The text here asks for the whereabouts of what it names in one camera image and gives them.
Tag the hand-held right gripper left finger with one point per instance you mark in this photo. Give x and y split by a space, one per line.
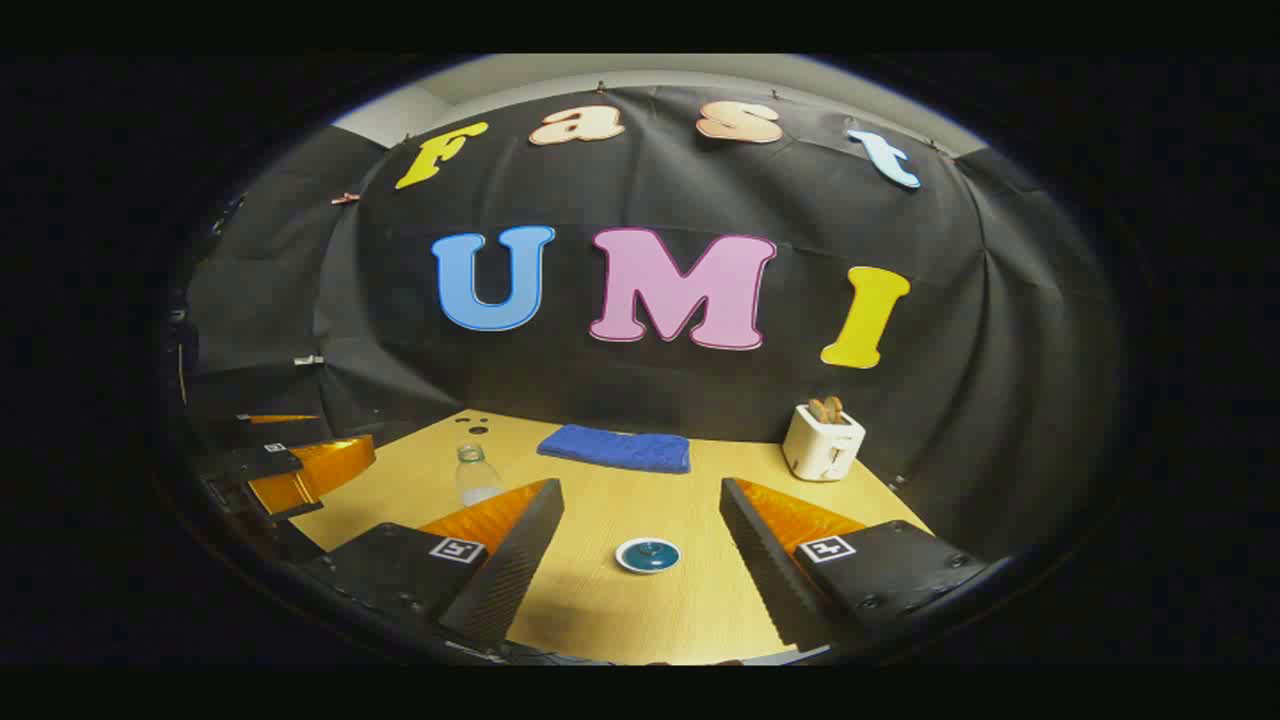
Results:
520 560

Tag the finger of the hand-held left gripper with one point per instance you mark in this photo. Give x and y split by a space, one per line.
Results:
320 470
285 430

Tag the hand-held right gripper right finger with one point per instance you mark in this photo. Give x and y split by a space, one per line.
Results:
760 560

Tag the clear plastic water bottle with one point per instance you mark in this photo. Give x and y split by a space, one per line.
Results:
478 482

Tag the white teacup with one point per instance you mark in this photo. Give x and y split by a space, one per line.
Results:
619 558

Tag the dark blue teacup lid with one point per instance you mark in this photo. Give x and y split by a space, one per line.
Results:
648 556

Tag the white toaster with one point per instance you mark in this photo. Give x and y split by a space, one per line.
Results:
820 450

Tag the blue folded towel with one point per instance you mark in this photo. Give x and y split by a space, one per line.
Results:
615 448

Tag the toast slice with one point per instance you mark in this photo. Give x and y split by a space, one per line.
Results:
835 407
817 410

